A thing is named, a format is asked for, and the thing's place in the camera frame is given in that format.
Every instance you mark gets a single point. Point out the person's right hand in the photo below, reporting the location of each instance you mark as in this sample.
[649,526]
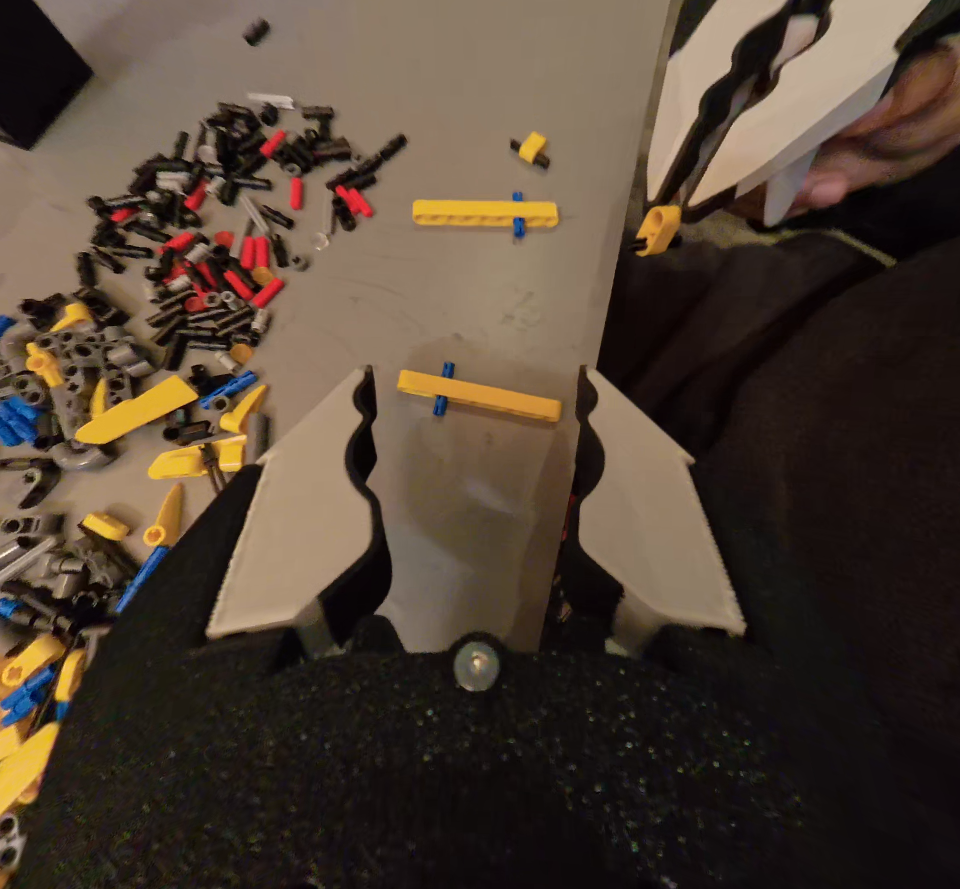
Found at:
[900,131]

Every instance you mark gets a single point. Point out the yellow toy beam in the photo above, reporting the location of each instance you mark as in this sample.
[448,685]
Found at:
[480,214]
[495,398]

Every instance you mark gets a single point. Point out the blue toy pin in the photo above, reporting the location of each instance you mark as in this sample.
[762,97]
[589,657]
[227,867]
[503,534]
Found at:
[518,225]
[444,386]

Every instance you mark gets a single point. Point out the pile of black red pins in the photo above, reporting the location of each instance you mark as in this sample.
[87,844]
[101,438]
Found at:
[217,229]

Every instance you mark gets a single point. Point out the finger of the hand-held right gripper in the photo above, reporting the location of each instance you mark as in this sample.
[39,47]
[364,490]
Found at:
[712,56]
[825,79]

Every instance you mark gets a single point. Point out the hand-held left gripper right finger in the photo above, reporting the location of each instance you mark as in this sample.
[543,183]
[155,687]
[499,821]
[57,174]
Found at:
[652,529]

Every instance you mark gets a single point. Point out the black toy pin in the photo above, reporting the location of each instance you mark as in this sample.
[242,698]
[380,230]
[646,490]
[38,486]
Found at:
[256,32]

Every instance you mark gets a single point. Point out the person's dark clothing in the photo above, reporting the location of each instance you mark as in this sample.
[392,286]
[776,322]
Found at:
[825,454]

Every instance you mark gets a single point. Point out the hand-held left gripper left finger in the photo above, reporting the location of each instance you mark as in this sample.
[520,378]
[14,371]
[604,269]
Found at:
[300,529]

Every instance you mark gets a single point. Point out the small yellow connector black pin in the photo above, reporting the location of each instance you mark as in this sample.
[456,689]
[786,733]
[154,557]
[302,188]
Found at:
[660,229]
[532,146]

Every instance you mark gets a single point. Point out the pile of yellow grey bricks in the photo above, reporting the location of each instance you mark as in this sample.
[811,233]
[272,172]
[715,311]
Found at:
[90,416]

